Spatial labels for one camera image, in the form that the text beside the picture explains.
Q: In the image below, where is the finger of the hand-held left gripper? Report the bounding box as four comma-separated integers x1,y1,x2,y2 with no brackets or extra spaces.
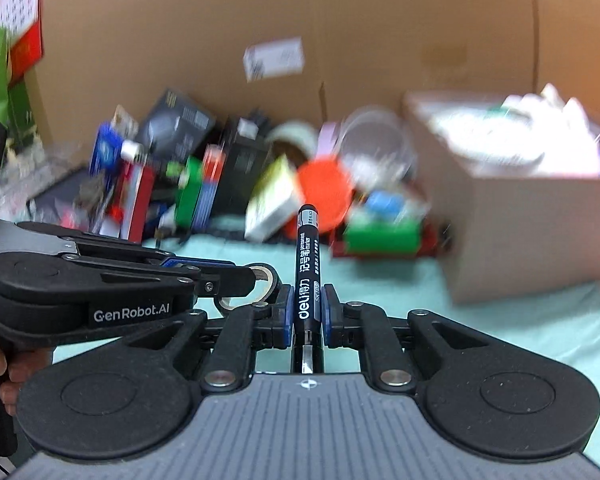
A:
16,221,237,273
64,255,257,307

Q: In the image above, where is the blue-capped small bottle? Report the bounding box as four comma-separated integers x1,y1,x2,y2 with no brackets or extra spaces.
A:
366,190,402,219

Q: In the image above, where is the red wall calendar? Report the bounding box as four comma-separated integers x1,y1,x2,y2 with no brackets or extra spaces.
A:
0,0,46,83

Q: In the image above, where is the black marker pen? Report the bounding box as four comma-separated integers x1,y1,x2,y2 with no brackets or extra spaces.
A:
291,203,327,376

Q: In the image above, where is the white plastic bag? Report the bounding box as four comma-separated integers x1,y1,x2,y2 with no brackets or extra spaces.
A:
429,84,600,177

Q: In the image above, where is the red box lid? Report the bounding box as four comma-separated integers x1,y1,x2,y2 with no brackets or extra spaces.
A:
329,219,454,262

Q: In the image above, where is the red and white box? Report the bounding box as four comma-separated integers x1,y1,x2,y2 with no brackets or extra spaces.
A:
106,159,157,244

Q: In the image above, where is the small black tape roll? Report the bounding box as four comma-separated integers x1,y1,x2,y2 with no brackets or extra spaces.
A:
214,262,284,319

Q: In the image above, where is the white shipping label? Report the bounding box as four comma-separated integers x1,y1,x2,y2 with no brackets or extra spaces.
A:
243,37,305,84

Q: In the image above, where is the white and green box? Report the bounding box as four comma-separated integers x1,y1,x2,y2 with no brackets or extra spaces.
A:
243,153,304,243

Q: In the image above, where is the black phone case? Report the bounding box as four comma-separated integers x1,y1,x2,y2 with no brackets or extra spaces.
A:
26,166,94,213

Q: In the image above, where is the white-capped black marker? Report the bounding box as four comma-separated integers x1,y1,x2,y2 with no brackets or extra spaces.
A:
120,140,147,162

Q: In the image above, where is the red playing card box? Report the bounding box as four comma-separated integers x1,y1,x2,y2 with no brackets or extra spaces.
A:
194,144,227,232

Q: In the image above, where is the black charger box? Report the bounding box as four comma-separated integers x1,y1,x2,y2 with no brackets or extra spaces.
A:
136,88,219,162

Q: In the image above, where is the narrow green box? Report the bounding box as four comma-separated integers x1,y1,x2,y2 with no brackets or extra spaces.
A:
174,155,204,229

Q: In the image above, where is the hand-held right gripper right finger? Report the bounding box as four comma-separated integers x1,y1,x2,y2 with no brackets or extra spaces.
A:
322,285,487,394

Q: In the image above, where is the white star-print pouch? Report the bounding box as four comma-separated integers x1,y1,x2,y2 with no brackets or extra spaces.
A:
110,104,139,137

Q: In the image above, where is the tall black box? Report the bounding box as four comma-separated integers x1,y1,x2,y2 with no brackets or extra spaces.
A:
219,116,277,217

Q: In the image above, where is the lilac plastic holder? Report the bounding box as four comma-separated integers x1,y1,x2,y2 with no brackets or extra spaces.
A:
316,121,344,159

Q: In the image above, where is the person's left hand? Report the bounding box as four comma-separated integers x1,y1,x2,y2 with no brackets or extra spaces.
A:
0,335,54,416

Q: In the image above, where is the clear plastic cup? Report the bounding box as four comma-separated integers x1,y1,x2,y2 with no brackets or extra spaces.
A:
339,106,417,187

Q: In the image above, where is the teal towel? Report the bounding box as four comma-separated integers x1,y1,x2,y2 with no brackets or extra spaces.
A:
50,232,600,471

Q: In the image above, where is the orange silicone brush pad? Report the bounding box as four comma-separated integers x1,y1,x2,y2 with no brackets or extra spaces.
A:
295,156,354,232

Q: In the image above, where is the blue carton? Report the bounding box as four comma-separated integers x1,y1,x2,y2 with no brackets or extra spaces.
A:
89,121,127,177

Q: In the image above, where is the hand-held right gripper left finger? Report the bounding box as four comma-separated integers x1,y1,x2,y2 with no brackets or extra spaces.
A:
122,286,294,394

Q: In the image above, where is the clear packing tape roll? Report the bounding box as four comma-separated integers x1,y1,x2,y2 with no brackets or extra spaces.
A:
266,120,322,162

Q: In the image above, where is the clear plastic container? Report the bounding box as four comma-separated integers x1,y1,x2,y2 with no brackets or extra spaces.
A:
0,141,82,222

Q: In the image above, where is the large brown cardboard box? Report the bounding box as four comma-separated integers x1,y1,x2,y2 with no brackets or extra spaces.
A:
25,0,541,161

